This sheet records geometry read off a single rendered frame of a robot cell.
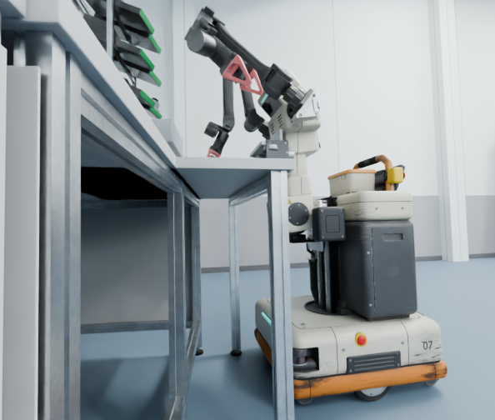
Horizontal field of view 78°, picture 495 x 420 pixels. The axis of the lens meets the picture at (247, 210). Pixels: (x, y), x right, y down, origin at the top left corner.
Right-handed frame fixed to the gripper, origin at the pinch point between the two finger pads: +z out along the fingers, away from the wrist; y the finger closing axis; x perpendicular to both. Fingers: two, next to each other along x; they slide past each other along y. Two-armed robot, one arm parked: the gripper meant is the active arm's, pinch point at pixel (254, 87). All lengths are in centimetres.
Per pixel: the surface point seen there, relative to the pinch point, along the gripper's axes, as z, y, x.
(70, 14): 16, -66, 2
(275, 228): 32.9, -6.2, 22.4
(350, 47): -133, 471, -128
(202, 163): 9.2, -15.7, 21.4
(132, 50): -56, 14, 22
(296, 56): -174, 415, -59
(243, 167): 16.3, -10.1, 16.0
